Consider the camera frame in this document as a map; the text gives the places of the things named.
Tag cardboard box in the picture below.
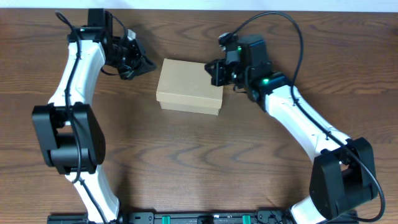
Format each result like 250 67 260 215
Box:
156 58 223 115

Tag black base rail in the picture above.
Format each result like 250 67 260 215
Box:
46 210 360 224

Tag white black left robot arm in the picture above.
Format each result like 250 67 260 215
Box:
32 26 156 223

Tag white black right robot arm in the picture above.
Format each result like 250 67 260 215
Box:
205 33 382 223

